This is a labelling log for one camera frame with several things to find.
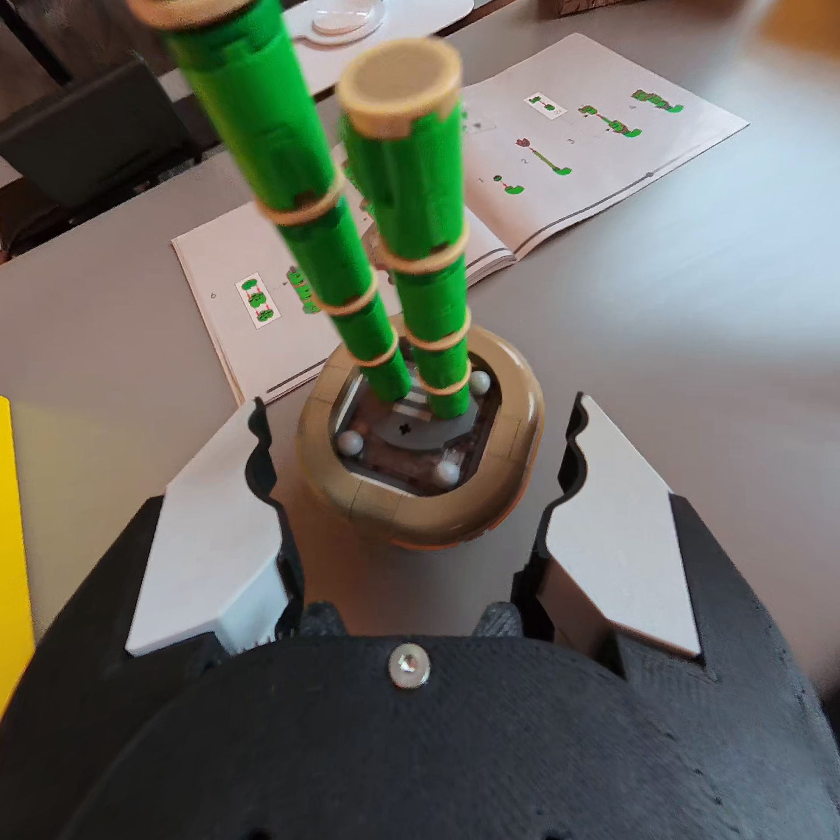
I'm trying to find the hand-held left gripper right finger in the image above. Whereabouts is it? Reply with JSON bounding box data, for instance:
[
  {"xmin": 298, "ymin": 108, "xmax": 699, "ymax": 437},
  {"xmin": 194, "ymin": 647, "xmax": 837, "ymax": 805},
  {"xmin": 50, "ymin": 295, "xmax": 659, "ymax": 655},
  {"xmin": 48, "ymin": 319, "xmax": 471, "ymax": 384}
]
[{"xmin": 512, "ymin": 392, "xmax": 703, "ymax": 660}]

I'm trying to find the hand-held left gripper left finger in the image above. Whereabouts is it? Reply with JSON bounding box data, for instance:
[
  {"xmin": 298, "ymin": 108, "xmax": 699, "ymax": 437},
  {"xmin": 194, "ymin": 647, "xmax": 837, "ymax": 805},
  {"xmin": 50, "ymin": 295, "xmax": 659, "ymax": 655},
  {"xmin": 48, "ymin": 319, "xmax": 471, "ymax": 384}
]
[{"xmin": 125, "ymin": 397, "xmax": 306, "ymax": 657}]

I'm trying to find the short green toy bamboo stalk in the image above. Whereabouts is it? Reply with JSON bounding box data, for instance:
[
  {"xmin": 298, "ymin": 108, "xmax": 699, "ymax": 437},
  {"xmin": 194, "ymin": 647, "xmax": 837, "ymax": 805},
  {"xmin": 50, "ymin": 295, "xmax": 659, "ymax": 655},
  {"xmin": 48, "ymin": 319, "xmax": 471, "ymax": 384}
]
[{"xmin": 336, "ymin": 38, "xmax": 475, "ymax": 421}]

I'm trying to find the long green toy bamboo stalk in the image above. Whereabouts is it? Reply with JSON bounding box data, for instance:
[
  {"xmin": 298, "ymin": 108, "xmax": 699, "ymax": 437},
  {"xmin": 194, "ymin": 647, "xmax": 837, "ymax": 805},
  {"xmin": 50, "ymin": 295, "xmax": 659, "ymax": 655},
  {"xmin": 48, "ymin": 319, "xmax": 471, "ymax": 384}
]
[{"xmin": 125, "ymin": 0, "xmax": 414, "ymax": 403}]

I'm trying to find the grey desk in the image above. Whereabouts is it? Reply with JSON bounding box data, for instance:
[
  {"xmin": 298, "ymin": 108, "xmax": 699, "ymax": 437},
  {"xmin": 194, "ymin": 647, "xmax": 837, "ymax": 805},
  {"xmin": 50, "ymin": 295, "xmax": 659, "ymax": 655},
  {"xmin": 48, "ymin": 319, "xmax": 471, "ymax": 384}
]
[{"xmin": 0, "ymin": 0, "xmax": 840, "ymax": 716}]

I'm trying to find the white instruction booklet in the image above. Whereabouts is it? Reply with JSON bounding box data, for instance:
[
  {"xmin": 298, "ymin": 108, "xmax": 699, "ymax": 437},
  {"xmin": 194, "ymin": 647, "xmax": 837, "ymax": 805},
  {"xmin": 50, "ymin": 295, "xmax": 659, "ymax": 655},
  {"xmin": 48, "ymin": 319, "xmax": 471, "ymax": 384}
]
[{"xmin": 172, "ymin": 33, "xmax": 750, "ymax": 406}]

